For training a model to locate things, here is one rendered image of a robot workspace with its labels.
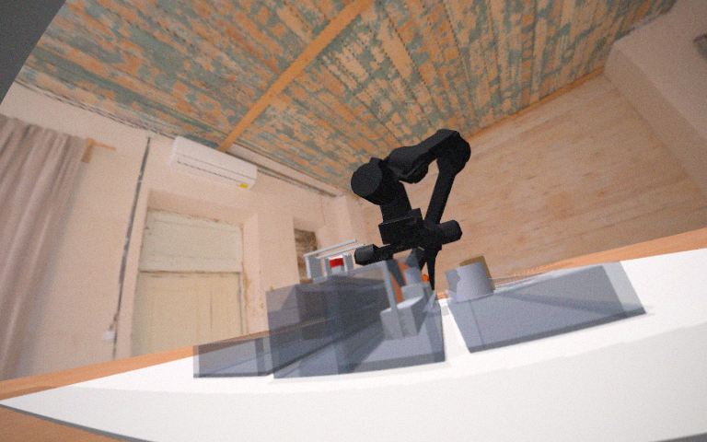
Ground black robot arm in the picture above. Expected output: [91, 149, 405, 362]
[351, 129, 471, 245]

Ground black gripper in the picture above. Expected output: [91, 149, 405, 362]
[354, 204, 462, 291]

